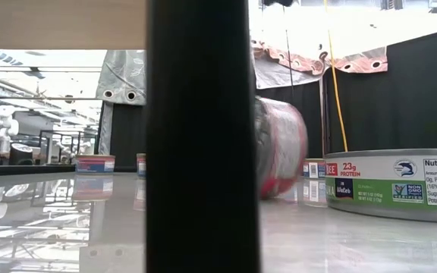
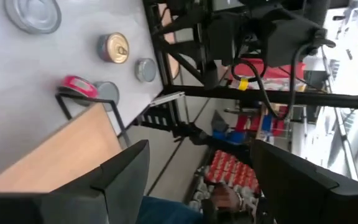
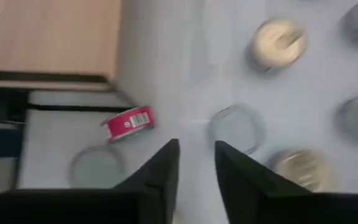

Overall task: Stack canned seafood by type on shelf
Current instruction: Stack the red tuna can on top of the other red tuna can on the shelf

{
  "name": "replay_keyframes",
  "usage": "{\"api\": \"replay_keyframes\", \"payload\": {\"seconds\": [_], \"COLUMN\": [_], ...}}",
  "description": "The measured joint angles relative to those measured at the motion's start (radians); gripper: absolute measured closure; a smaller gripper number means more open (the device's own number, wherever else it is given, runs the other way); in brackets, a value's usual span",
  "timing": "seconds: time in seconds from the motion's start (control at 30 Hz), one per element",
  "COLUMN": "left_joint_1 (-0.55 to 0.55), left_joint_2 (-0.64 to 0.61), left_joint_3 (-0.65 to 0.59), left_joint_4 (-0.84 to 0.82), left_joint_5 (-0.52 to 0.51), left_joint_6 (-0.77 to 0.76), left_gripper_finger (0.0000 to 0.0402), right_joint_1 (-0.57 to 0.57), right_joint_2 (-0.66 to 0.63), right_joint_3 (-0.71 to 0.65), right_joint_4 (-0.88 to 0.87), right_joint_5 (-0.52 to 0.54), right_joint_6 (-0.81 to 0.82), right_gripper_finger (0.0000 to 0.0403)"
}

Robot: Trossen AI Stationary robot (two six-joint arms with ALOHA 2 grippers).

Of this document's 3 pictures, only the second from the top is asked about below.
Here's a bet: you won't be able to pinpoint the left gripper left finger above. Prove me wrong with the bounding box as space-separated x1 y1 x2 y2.
0 139 151 224

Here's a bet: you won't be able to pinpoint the blue storage bins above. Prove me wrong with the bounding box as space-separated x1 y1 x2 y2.
211 110 279 146

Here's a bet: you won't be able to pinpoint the black frame post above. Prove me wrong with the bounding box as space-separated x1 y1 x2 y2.
163 84 358 110

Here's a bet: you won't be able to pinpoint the red can packs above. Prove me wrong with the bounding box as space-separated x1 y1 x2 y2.
203 149 262 195

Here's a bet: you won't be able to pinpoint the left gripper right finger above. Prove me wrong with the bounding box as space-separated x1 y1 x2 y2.
250 139 358 224

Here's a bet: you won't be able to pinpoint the green Bumble Bee tuna can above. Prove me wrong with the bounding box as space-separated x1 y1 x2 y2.
4 0 63 35
134 57 157 83

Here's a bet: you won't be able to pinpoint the silver metal bracket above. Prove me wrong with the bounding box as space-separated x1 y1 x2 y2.
149 91 186 108

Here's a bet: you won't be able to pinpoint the red storage box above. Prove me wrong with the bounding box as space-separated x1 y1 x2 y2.
228 58 307 82

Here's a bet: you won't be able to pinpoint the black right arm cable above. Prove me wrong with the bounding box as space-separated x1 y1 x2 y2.
230 42 323 121

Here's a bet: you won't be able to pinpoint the gold Wild Planet salmon can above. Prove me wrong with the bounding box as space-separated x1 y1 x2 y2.
96 32 131 65

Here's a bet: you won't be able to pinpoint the person's hand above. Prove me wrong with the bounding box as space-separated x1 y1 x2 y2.
211 185 245 212

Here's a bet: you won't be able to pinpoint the tall red label can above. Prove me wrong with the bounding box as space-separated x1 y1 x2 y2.
61 75 121 112

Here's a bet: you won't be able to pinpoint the person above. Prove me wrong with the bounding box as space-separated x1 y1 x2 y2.
135 195 205 224

